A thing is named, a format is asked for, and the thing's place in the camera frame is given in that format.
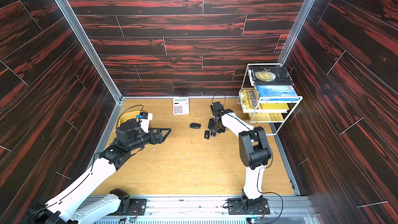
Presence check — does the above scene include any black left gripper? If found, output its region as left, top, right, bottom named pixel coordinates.
left=126, top=127, right=171, bottom=153

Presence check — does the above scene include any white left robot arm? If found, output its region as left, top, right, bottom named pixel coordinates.
left=26, top=119, right=172, bottom=224

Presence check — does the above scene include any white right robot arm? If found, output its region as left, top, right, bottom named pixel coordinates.
left=209, top=102, right=273, bottom=211

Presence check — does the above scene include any black VW car key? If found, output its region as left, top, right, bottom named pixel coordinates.
left=204, top=130, right=210, bottom=140

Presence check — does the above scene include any large black smart key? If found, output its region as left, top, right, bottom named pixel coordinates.
left=189, top=123, right=201, bottom=129

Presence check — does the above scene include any yellow plastic storage box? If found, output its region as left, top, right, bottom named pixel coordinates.
left=115, top=110, right=141, bottom=131

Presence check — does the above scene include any white calculator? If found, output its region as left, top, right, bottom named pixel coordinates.
left=173, top=97, right=189, bottom=115

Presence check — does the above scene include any blue book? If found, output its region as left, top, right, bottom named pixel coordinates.
left=255, top=85, right=300, bottom=103

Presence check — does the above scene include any white metal shelf rack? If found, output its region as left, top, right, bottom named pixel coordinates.
left=237, top=63, right=303, bottom=136

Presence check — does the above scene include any black book gold emblem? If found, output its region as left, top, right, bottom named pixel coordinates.
left=248, top=65, right=294, bottom=86

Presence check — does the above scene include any yellow book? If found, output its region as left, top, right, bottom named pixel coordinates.
left=239, top=89, right=289, bottom=113

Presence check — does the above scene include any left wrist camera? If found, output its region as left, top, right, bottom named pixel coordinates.
left=137, top=112, right=153, bottom=133

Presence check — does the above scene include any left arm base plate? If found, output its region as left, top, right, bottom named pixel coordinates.
left=109, top=199, right=147, bottom=217

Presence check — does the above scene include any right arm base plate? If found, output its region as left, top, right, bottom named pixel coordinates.
left=223, top=196, right=270, bottom=215

